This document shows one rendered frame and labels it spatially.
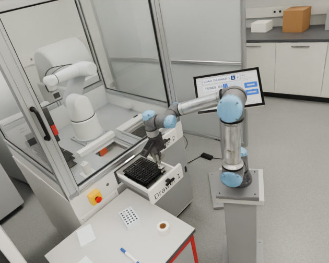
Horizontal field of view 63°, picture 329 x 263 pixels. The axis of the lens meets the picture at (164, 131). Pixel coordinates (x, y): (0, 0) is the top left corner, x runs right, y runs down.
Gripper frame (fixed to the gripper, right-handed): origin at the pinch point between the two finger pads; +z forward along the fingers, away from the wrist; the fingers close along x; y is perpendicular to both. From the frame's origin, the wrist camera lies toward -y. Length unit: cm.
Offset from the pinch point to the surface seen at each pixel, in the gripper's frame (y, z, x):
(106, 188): -27.7, 10.4, 22.4
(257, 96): 96, -6, -19
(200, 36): 152, -35, 72
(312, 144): 194, 96, -35
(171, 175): 0.1, 5.2, -10.8
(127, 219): -33.9, 16.4, -3.7
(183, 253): -26, 31, -36
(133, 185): -17.4, 8.4, 6.8
